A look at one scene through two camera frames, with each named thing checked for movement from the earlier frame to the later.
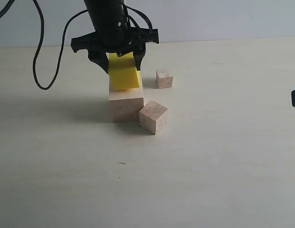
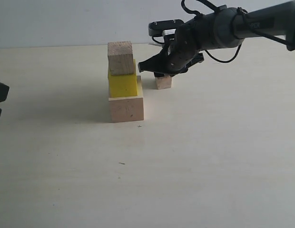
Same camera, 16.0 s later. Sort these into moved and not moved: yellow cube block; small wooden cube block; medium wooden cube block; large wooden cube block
Moved: yellow cube block; medium wooden cube block
Not moved: large wooden cube block; small wooden cube block
